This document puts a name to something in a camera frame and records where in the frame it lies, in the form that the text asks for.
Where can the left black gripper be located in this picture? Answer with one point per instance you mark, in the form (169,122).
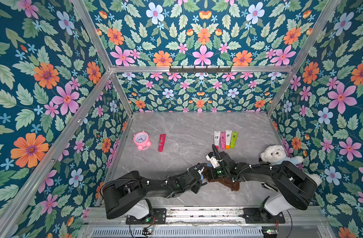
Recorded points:
(198,185)

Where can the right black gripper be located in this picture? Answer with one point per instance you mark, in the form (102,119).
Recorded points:
(215,173)

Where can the brown cloth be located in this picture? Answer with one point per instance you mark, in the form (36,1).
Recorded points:
(213,175)

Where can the white toothpaste tube red cap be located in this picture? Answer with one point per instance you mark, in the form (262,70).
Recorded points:
(217,137)

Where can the magenta toothpaste tube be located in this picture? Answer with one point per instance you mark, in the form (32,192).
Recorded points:
(161,142)

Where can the pink toothpaste tube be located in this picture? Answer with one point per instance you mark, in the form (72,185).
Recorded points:
(222,140)

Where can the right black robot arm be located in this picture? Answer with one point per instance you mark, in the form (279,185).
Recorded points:
(294,187)

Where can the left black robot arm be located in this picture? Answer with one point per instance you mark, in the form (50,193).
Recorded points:
(122,194)

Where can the green toothpaste tube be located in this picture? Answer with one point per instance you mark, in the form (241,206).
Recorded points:
(233,139)

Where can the white toothpaste tube orange cap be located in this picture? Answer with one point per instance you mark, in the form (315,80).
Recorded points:
(228,138)

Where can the white teddy bear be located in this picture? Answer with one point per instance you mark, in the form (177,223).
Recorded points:
(276,154)

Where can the pink alarm clock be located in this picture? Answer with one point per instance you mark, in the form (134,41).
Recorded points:
(142,141)

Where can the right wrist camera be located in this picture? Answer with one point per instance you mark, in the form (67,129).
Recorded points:
(213,162)

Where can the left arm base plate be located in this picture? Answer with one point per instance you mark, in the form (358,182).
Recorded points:
(156,216)

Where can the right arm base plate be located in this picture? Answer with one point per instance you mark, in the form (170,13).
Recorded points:
(261,216)

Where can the metal hook rail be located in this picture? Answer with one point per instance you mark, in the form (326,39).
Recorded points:
(200,69)

